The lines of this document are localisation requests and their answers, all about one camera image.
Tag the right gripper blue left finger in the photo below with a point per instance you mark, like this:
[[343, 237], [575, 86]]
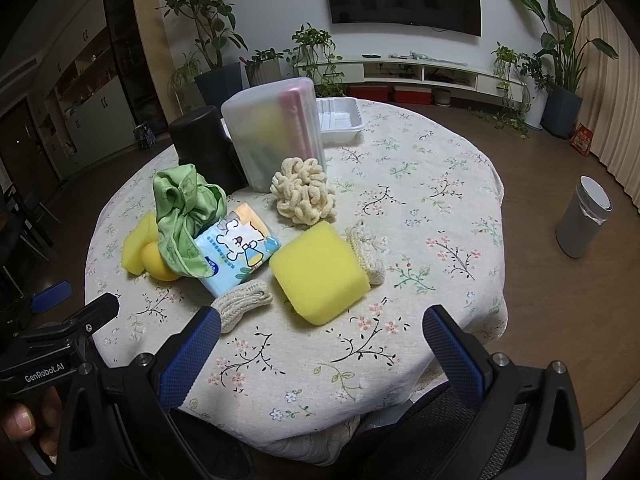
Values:
[[183, 355]]

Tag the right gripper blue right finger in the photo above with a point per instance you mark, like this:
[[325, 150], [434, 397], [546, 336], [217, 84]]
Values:
[[460, 355]]

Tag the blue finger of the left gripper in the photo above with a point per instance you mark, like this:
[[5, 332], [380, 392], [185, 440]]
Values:
[[51, 297], [91, 318]]

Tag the beige knitted scrubber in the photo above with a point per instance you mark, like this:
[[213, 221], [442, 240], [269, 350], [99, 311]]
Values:
[[234, 304]]

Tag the yellow foam ball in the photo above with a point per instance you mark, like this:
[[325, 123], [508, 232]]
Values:
[[154, 264]]

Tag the blue bear tissue pack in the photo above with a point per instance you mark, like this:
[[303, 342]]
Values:
[[234, 247]]

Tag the small yellow sponge block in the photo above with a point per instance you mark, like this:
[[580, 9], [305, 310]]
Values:
[[144, 233]]

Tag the large yellow sponge block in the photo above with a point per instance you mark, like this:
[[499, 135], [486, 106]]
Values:
[[319, 274]]

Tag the green knotted cloth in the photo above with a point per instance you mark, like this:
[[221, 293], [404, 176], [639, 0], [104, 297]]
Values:
[[186, 204]]

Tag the cream knitted scrubber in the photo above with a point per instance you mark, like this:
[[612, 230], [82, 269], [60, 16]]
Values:
[[361, 240]]

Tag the cream chenille yarn bundle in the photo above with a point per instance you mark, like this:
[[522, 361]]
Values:
[[302, 191]]

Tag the person's left hand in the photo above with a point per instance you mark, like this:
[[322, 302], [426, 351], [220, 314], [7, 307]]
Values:
[[19, 423]]

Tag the floral white tablecloth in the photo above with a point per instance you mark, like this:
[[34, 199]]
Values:
[[432, 201]]

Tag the dark blue floor box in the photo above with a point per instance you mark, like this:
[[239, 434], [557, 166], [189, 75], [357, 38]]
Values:
[[144, 136]]

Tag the black cylinder container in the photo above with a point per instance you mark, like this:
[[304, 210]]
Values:
[[199, 139]]

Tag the grey cylindrical trash can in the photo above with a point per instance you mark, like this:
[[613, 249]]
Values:
[[587, 211]]

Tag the translucent plastic container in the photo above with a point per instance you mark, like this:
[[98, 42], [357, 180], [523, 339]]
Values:
[[270, 123]]

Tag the white plastic tray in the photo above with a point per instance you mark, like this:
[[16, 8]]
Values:
[[340, 121]]

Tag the red decorative box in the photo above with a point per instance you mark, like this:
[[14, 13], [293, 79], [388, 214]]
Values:
[[581, 139]]

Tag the plant in white ribbed pot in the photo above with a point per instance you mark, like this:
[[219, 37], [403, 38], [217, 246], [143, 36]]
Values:
[[263, 67]]

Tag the large leaf plant dark pot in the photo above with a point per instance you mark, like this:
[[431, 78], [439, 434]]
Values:
[[562, 42]]

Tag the red storage box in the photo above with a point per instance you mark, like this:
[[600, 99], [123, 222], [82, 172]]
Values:
[[371, 92], [413, 95]]

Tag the trailing green vine plant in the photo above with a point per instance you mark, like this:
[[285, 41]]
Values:
[[313, 56]]

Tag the white tv console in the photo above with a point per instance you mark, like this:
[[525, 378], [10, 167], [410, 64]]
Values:
[[481, 84]]

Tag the small vine plant right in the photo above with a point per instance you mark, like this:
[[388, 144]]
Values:
[[521, 78]]

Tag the beige curtain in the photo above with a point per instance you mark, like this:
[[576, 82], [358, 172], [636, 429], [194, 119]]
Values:
[[610, 99]]

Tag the tall plant in blue pot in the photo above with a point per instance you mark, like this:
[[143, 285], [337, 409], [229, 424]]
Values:
[[215, 27]]

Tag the white wall cabinet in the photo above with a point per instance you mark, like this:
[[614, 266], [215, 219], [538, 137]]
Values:
[[78, 103]]

